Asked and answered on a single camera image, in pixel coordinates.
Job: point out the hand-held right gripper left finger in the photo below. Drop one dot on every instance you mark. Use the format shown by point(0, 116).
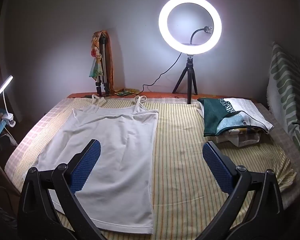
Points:
point(86, 165)

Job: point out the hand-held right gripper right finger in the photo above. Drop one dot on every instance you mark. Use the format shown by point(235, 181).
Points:
point(217, 167)

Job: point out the white camisole top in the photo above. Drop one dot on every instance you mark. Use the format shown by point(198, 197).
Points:
point(110, 145)

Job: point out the yellow striped bed sheet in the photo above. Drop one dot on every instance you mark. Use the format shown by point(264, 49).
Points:
point(180, 155)

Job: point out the green patterned folded cloth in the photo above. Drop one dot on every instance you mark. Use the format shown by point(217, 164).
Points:
point(212, 117)

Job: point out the beige checked blanket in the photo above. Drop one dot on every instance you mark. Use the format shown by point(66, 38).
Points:
point(27, 140)

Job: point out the black mini tripod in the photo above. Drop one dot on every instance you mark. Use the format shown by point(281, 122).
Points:
point(189, 80)

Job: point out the orange patterned bed sheet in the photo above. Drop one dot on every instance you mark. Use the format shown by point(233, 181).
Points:
point(160, 95)

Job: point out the folded silver black tripod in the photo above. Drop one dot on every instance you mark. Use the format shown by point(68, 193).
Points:
point(103, 60)

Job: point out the green white striped towel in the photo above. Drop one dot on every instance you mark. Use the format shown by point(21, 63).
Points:
point(285, 80)

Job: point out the white clip desk lamp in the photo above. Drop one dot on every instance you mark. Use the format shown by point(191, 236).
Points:
point(5, 83)

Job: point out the black gooseneck phone holder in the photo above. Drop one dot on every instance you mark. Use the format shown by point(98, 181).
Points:
point(193, 35)

